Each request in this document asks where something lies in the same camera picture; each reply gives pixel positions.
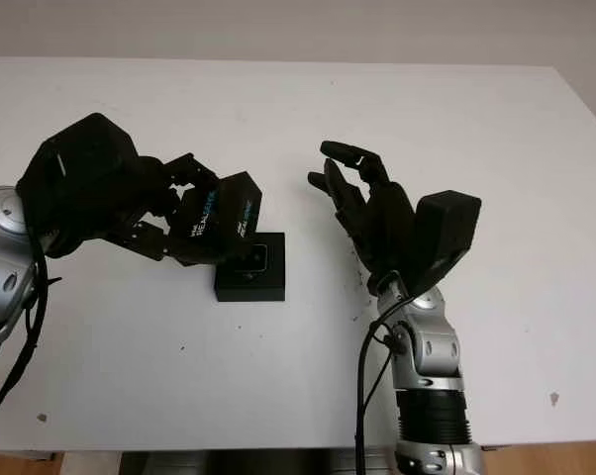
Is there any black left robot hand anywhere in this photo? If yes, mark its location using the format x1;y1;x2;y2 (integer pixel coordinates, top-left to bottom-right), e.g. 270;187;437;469
44;152;230;268

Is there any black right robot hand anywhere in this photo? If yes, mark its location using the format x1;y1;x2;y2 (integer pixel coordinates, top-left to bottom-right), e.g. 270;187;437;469
306;140;419;296

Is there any black RealSense printed box lid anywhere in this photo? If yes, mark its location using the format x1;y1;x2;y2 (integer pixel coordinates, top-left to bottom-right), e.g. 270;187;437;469
170;170;265;267

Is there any small silver depth camera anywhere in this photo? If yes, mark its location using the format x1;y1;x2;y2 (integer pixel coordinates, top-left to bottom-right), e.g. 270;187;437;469
237;242;270;273

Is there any black box base foam insert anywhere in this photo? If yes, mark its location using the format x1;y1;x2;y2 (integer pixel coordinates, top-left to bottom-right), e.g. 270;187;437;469
213;231;287;304

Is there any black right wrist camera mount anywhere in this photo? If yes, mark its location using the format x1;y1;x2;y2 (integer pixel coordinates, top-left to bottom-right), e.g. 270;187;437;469
409;190;483;299

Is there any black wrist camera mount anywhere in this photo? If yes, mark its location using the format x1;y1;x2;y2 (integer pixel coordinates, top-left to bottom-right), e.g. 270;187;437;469
15;112;138;239
409;190;483;299

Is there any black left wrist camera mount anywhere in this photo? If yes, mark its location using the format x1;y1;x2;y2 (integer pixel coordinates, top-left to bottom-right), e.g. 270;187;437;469
15;112;138;239

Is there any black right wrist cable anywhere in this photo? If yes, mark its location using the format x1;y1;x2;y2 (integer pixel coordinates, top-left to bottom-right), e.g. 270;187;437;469
351;291;414;475

